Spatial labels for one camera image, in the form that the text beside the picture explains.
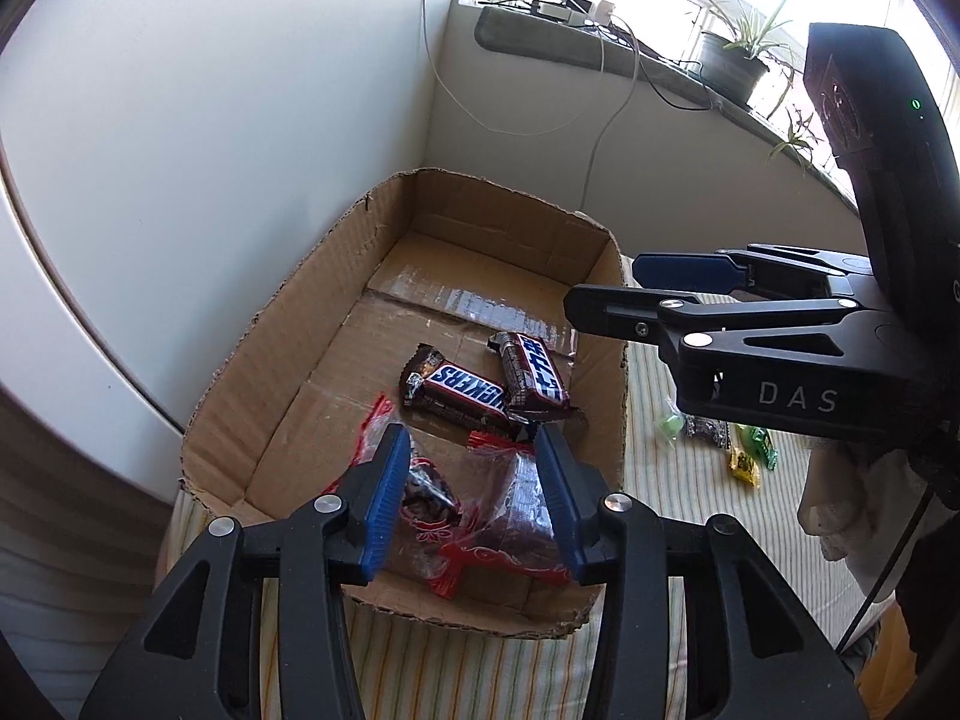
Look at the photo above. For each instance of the brown cardboard box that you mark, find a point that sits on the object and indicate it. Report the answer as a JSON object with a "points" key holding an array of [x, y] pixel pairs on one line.
{"points": [[322, 360]]}

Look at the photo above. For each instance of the dark snack packet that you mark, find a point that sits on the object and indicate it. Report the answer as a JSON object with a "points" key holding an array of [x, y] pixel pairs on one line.
{"points": [[705, 431]]}

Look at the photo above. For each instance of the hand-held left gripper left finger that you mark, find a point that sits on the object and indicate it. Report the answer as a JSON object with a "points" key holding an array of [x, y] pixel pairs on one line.
{"points": [[386, 502]]}

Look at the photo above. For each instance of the brown chocolate bar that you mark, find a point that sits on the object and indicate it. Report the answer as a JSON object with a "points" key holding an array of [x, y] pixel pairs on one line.
{"points": [[465, 390], [536, 371]]}

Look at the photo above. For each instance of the white power adapter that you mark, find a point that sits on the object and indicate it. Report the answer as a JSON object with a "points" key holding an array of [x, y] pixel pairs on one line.
{"points": [[602, 11], [551, 9]]}

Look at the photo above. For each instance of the white wardrobe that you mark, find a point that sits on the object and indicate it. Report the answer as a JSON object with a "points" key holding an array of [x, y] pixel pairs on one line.
{"points": [[187, 127]]}

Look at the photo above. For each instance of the light green snack packet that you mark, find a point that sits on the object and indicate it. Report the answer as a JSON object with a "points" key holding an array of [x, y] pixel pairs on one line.
{"points": [[669, 429]]}

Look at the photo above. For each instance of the potted spider plant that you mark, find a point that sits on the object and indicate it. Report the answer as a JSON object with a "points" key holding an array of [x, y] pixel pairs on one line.
{"points": [[731, 67]]}

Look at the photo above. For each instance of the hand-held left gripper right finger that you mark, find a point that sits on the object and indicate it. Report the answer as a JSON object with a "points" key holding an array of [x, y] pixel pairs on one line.
{"points": [[559, 510]]}

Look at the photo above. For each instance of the grey windowsill ledge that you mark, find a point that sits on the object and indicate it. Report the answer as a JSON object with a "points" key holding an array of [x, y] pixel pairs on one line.
{"points": [[540, 34]]}

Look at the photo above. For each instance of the cream cloth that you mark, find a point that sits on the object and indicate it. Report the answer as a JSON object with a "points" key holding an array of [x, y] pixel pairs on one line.
{"points": [[847, 510]]}

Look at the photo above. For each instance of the striped tablecloth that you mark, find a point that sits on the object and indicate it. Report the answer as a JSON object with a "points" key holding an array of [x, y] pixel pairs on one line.
{"points": [[690, 487]]}

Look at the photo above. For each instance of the yellow green snack packet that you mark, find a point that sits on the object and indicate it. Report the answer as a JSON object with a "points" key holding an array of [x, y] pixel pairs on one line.
{"points": [[750, 454]]}

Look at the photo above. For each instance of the red clear candy packet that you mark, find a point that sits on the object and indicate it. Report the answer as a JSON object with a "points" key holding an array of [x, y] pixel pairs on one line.
{"points": [[427, 510], [510, 517]]}

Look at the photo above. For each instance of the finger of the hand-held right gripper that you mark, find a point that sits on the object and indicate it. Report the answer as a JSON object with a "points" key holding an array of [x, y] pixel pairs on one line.
{"points": [[675, 270], [615, 311]]}

